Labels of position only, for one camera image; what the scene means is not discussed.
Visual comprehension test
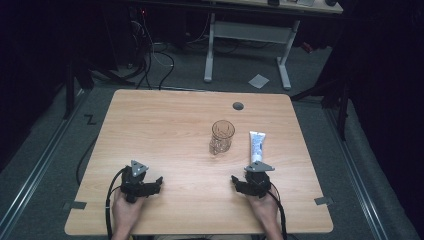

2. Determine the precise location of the grey paper sheet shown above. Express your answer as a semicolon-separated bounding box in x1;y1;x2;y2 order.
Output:
247;73;271;90

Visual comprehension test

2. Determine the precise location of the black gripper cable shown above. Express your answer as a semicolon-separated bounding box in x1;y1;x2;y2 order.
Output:
266;189;289;240
104;166;130;240

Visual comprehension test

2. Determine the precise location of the clear glass cup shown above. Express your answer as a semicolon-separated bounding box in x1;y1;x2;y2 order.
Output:
208;119;236;156

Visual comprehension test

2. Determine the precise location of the white toothpaste tube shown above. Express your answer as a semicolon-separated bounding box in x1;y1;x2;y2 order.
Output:
248;130;267;165

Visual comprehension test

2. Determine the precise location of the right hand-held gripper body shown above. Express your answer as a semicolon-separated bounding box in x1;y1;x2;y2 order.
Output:
243;160;276;200

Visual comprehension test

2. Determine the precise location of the person's right hand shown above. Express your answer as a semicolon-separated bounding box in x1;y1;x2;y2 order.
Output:
247;185;280;228

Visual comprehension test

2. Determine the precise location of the thin black floor cable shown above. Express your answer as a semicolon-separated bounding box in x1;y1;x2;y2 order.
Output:
75;134;100;187

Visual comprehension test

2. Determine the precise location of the person's left hand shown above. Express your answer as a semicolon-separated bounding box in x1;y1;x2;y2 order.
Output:
111;188;147;231

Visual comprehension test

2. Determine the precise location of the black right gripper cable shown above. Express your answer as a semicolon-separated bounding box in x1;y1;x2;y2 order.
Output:
266;189;289;240

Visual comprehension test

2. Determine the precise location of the grey tape piece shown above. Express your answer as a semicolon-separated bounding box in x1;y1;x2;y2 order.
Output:
62;200;88;211
313;196;335;206

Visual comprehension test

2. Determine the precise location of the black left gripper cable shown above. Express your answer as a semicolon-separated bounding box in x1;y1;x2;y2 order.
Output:
104;166;130;240

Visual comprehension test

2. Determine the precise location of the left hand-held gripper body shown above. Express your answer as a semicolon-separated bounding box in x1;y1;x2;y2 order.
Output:
120;159;150;204

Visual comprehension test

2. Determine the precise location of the metal floor rail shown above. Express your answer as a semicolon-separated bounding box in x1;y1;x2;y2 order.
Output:
324;106;392;240
0;89;88;236

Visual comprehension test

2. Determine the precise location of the black metal stand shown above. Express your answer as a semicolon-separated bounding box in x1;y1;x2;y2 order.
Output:
289;74;352;142
61;58;96;120

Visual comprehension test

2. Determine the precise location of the white desk with metal frame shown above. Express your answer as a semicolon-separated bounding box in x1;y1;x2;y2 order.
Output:
202;0;344;91

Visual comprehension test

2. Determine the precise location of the bundle of black floor cables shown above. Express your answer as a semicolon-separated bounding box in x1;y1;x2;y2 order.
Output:
128;8;176;91

